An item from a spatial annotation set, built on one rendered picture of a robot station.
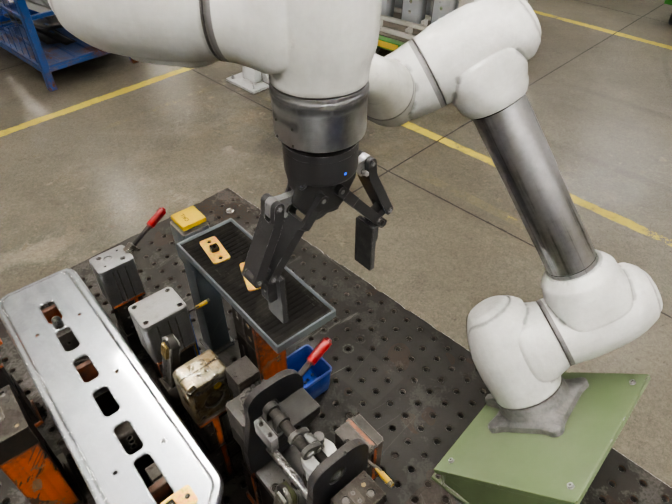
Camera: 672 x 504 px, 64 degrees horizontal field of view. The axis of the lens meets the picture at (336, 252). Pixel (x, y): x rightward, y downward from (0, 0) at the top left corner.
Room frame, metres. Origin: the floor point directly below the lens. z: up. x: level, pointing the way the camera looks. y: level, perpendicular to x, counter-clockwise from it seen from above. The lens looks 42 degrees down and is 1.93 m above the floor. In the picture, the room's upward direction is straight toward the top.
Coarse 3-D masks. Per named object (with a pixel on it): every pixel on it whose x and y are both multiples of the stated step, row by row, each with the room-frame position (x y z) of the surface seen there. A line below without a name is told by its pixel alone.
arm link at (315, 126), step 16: (368, 80) 0.46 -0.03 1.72; (272, 96) 0.45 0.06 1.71; (288, 96) 0.43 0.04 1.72; (352, 96) 0.43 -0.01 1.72; (272, 112) 0.46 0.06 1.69; (288, 112) 0.43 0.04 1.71; (304, 112) 0.42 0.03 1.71; (320, 112) 0.42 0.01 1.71; (336, 112) 0.43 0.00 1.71; (352, 112) 0.43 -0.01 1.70; (288, 128) 0.44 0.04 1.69; (304, 128) 0.42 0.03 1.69; (320, 128) 0.42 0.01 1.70; (336, 128) 0.43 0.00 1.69; (352, 128) 0.43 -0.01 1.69; (288, 144) 0.44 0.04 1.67; (304, 144) 0.42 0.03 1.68; (320, 144) 0.42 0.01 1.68; (336, 144) 0.43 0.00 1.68; (352, 144) 0.44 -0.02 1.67
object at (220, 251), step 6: (204, 240) 0.89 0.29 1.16; (210, 240) 0.89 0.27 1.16; (216, 240) 0.89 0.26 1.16; (204, 246) 0.87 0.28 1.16; (210, 246) 0.86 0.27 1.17; (216, 246) 0.86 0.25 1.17; (222, 246) 0.87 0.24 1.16; (210, 252) 0.85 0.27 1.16; (216, 252) 0.85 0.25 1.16; (222, 252) 0.85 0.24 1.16; (210, 258) 0.83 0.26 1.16; (216, 258) 0.83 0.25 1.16; (222, 258) 0.83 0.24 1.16; (228, 258) 0.83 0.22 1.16
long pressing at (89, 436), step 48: (48, 288) 0.90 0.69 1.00; (48, 336) 0.76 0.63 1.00; (96, 336) 0.76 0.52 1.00; (48, 384) 0.63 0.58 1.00; (96, 384) 0.63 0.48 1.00; (144, 384) 0.63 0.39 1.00; (96, 432) 0.53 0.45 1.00; (144, 432) 0.53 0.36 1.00; (96, 480) 0.44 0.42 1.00; (192, 480) 0.44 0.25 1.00
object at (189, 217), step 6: (186, 210) 1.00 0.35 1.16; (192, 210) 1.00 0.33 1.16; (174, 216) 0.98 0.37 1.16; (180, 216) 0.98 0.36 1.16; (186, 216) 0.98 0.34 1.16; (192, 216) 0.98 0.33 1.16; (198, 216) 0.98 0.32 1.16; (204, 216) 0.98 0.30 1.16; (180, 222) 0.96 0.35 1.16; (186, 222) 0.96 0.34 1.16; (192, 222) 0.96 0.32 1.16; (198, 222) 0.96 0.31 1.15; (186, 228) 0.94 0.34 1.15
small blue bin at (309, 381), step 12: (300, 348) 0.89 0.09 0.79; (312, 348) 0.89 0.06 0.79; (288, 360) 0.86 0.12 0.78; (300, 360) 0.88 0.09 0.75; (324, 360) 0.85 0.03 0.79; (312, 372) 0.87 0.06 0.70; (324, 372) 0.84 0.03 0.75; (312, 384) 0.78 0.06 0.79; (324, 384) 0.81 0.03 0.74; (312, 396) 0.78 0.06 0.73
